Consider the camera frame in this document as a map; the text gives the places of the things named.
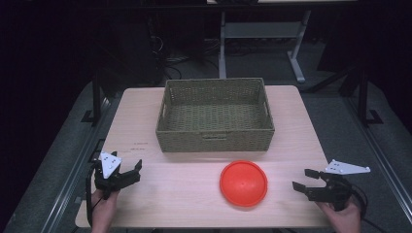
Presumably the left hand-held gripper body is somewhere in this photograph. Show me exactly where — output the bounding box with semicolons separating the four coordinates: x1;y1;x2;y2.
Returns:
93;151;142;199

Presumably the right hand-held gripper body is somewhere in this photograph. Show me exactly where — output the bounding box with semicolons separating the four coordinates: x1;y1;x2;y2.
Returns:
306;158;371;213

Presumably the orange round plate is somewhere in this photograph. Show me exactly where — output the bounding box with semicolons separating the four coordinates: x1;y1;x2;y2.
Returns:
220;159;269;208

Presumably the olive woven basket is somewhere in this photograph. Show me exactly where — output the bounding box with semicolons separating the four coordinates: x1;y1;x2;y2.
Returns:
155;77;276;153

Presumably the person's right hand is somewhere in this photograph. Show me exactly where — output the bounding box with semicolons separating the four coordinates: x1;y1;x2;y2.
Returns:
315;197;362;233

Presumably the person's left hand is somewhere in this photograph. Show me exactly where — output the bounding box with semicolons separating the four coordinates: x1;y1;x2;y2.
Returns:
90;188;120;225

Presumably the black metal stand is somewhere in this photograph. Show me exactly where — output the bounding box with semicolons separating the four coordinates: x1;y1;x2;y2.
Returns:
356;67;384;128
81;72;106;127

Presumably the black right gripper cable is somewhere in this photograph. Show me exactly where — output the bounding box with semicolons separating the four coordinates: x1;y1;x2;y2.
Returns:
349;184;388;233

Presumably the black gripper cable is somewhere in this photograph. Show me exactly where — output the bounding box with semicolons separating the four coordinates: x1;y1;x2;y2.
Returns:
349;184;388;233
85;163;98;228

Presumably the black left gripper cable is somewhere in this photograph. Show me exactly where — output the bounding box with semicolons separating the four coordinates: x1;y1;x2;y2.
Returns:
85;163;98;228

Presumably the aluminium floor rail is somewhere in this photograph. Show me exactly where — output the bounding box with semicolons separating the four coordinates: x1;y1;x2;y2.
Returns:
343;95;412;213
40;96;115;233

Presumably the tangle of floor cables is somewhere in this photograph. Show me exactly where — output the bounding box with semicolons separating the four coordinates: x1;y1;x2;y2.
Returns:
150;33;222;81

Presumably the white metal desk frame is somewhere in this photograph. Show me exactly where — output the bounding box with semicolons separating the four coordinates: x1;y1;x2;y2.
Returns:
218;9;313;84

